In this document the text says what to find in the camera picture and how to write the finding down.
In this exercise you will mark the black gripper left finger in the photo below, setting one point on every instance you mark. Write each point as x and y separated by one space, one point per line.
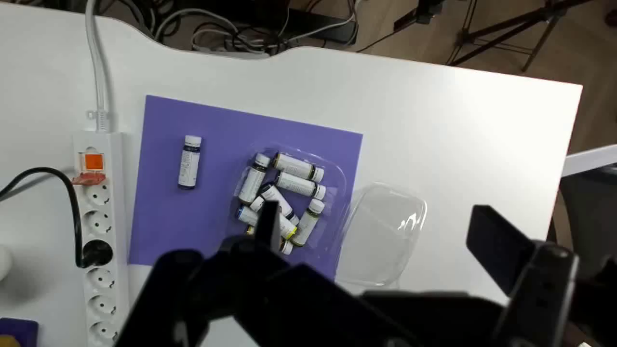
194 301

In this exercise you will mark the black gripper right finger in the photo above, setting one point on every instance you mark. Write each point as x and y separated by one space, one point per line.
537 289

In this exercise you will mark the white power strip orange switch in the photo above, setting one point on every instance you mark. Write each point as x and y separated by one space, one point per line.
103 193

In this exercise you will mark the purple paper mat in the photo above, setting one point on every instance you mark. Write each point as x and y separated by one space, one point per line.
206 212

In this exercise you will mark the lone white vial black band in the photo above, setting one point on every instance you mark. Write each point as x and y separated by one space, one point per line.
190 164

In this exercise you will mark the clear plastic bag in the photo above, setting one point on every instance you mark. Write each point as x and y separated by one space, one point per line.
383 233

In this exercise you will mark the blue box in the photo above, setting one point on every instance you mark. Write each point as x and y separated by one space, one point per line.
19 332

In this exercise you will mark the white paper cup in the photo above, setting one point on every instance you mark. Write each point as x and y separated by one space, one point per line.
5 262

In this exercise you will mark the black tripod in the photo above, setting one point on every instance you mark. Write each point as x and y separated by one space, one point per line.
418 16
514 29

